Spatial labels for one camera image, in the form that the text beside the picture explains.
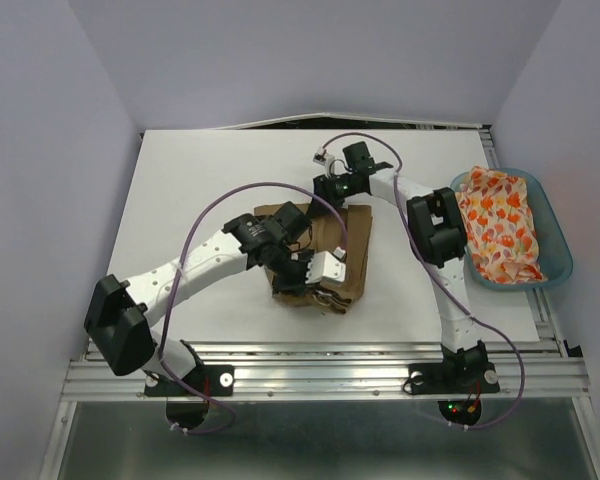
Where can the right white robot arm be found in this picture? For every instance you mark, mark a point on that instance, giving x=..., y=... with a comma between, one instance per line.
x=436, y=232

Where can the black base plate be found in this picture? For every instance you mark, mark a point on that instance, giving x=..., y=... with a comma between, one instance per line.
x=197, y=404
x=460, y=393

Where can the orange floral skirt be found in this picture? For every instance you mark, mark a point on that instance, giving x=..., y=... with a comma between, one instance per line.
x=499, y=223

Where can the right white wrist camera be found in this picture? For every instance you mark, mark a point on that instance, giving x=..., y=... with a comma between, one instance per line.
x=332, y=166

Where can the aluminium rail frame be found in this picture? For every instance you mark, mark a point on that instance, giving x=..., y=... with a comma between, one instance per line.
x=336, y=411

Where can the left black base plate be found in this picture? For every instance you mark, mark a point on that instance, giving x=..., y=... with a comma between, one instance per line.
x=197, y=404

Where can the brown pleated skirt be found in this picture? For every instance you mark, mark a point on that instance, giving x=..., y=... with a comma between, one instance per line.
x=326, y=235

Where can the blue plastic basket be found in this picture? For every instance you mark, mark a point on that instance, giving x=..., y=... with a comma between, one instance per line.
x=554, y=258

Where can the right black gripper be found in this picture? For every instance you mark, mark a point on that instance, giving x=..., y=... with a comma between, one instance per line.
x=321, y=187

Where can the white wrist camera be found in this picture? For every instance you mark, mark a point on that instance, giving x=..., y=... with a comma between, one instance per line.
x=326, y=266
x=332, y=166

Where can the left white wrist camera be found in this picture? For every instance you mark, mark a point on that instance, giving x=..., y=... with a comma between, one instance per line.
x=326, y=266

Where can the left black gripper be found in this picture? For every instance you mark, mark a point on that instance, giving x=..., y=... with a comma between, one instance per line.
x=297, y=286

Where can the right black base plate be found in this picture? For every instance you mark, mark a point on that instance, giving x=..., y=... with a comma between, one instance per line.
x=460, y=393

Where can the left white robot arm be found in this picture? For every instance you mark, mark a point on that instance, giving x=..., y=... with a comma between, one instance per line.
x=123, y=313

